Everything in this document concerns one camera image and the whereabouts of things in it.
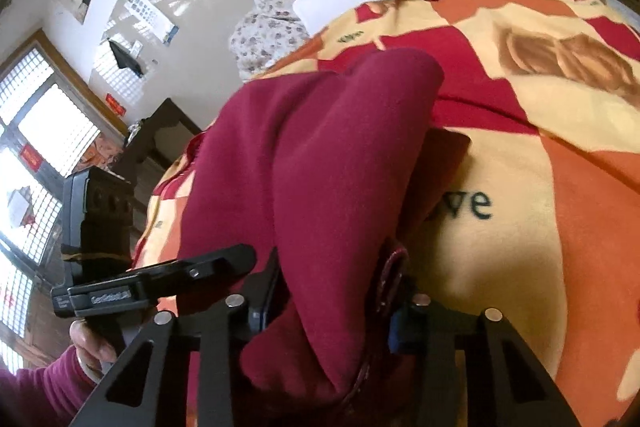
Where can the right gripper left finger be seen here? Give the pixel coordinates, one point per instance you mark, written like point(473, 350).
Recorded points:
point(177, 326)

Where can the red orange patchwork blanket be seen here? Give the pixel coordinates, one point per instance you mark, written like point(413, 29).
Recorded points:
point(541, 217)

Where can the window with blinds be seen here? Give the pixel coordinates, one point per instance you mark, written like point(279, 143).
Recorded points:
point(48, 121)

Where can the person's left hand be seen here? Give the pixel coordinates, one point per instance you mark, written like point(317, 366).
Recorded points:
point(93, 352)

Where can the maroon left sleeve forearm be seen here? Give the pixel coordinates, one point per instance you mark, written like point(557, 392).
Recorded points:
point(48, 396)

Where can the dark cloth hanging on wall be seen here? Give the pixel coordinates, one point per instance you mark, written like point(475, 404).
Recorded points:
point(124, 59)

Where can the wall calendar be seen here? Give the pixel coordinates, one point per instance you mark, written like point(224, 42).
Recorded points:
point(154, 19)

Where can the dark wooden side table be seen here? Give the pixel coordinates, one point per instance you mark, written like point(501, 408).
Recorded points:
point(142, 144)

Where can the maroon garment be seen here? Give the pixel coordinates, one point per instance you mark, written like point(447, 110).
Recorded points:
point(321, 168)

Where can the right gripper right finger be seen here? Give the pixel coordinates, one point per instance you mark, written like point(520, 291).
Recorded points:
point(477, 364)

